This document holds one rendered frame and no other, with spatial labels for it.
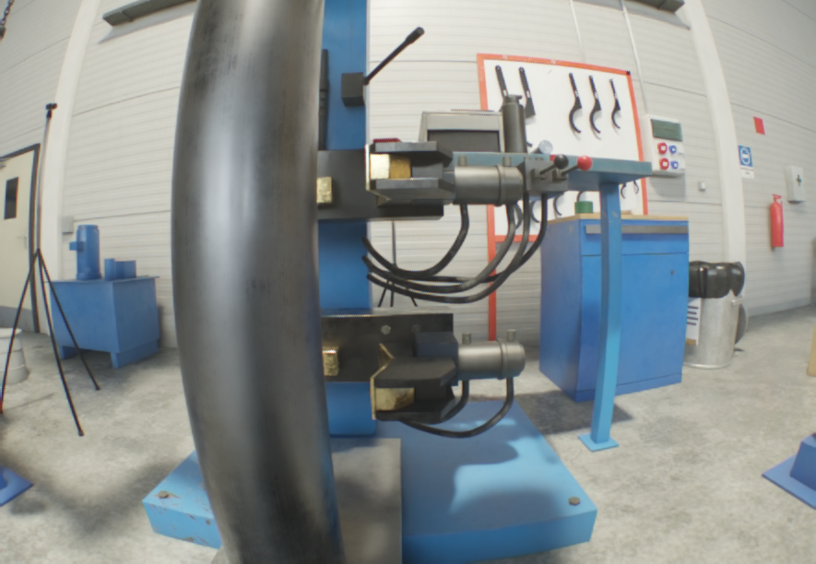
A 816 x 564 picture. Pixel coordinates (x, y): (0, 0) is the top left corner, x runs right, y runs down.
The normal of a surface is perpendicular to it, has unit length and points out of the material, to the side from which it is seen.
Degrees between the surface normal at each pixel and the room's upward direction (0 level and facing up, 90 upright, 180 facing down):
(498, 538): 90
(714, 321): 93
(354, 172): 90
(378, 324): 90
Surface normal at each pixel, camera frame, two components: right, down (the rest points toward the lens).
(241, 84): 0.31, 0.01
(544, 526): 0.02, 0.02
